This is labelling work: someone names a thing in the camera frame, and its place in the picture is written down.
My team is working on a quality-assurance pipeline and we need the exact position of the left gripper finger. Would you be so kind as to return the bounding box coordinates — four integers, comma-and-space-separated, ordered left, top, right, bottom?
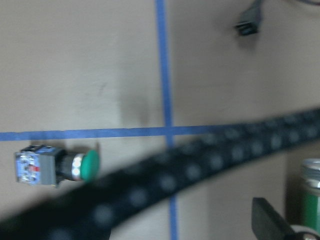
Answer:
251, 197, 297, 240

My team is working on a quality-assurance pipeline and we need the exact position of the green push button switch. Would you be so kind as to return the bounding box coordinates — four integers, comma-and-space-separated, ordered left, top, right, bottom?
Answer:
14, 145, 100, 186

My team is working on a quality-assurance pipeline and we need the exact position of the black power connector plug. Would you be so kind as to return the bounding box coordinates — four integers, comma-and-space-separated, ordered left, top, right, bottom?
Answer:
234, 0, 264, 37

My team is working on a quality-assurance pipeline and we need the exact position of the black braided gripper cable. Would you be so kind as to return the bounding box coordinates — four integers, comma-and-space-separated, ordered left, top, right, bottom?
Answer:
0, 107, 320, 240

